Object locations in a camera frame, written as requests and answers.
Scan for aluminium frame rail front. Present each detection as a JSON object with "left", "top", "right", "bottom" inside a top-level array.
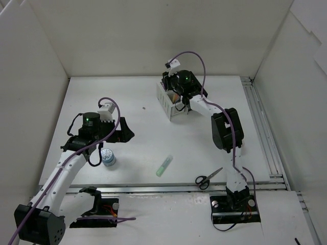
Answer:
[{"left": 38, "top": 181, "right": 289, "bottom": 197}]

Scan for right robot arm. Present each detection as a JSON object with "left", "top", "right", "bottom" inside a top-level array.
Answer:
[{"left": 161, "top": 70, "right": 250, "bottom": 210}]

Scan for white slotted container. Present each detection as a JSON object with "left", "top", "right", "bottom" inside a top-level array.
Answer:
[{"left": 156, "top": 82, "right": 187, "bottom": 121}]

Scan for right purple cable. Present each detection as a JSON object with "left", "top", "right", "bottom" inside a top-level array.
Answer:
[{"left": 171, "top": 51, "right": 256, "bottom": 205}]

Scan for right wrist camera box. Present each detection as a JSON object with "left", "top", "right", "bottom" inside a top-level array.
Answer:
[{"left": 165, "top": 59, "right": 180, "bottom": 77}]

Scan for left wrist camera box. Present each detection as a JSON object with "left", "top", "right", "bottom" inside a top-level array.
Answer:
[{"left": 98, "top": 102, "right": 116, "bottom": 123}]

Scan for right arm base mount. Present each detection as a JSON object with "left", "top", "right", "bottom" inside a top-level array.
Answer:
[{"left": 209, "top": 194, "right": 261, "bottom": 232}]

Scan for aluminium frame rail right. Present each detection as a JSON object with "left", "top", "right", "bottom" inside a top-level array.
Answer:
[{"left": 240, "top": 77, "right": 321, "bottom": 244}]

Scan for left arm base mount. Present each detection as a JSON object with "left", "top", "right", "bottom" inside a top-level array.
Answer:
[{"left": 69, "top": 198, "right": 119, "bottom": 228}]

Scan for purple cable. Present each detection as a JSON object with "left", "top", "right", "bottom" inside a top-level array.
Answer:
[
  {"left": 171, "top": 51, "right": 256, "bottom": 205},
  {"left": 7, "top": 97, "right": 136, "bottom": 245}
]

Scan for green capped highlighter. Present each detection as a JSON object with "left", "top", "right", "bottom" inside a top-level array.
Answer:
[{"left": 156, "top": 155, "right": 173, "bottom": 177}]

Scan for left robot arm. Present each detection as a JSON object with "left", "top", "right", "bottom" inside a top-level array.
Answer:
[{"left": 12, "top": 112, "right": 135, "bottom": 244}]

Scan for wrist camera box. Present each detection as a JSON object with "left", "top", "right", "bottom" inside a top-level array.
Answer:
[
  {"left": 98, "top": 102, "right": 116, "bottom": 123},
  {"left": 165, "top": 59, "right": 180, "bottom": 77}
]

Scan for orange slim highlighter pen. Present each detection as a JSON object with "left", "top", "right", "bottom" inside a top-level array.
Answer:
[{"left": 172, "top": 95, "right": 180, "bottom": 104}]

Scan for black handled scissors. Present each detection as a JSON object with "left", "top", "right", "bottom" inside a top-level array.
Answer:
[{"left": 195, "top": 167, "right": 223, "bottom": 190}]

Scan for black slotted container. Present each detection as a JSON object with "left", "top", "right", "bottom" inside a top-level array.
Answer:
[{"left": 191, "top": 72, "right": 208, "bottom": 98}]

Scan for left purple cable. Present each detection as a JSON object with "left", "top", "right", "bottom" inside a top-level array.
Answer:
[{"left": 7, "top": 97, "right": 136, "bottom": 245}]

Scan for aluminium frame rail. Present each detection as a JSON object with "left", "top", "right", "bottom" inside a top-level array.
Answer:
[
  {"left": 38, "top": 181, "right": 289, "bottom": 197},
  {"left": 240, "top": 77, "right": 321, "bottom": 244}
]

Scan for blue lidded round tub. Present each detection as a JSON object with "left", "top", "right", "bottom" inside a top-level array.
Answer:
[{"left": 101, "top": 149, "right": 116, "bottom": 167}]

